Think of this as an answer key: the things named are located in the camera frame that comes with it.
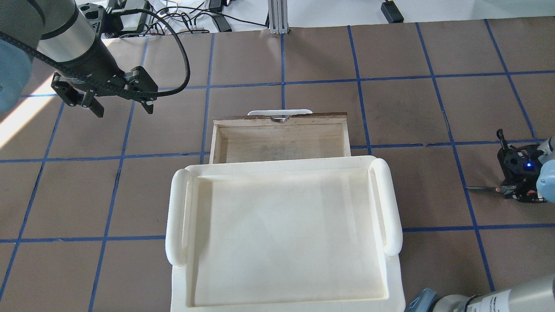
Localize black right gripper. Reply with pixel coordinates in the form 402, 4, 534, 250
497, 129, 547, 204

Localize aluminium frame post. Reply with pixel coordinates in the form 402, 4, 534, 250
268, 0, 290, 34

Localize wooden drawer with white handle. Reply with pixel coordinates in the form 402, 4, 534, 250
209, 109, 351, 164

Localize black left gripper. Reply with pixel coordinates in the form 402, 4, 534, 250
51, 66, 158, 118

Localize white plastic tray with handles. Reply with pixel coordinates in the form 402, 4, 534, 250
165, 156, 405, 312

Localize black power adapter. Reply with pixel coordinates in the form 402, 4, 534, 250
380, 0, 404, 24

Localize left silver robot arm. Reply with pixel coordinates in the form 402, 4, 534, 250
1, 0, 158, 118

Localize grey orange handled scissors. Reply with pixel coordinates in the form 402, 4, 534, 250
466, 186, 511, 194

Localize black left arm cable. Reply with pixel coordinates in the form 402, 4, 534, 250
0, 9, 191, 98

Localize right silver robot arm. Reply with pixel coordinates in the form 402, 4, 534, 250
405, 130, 555, 312

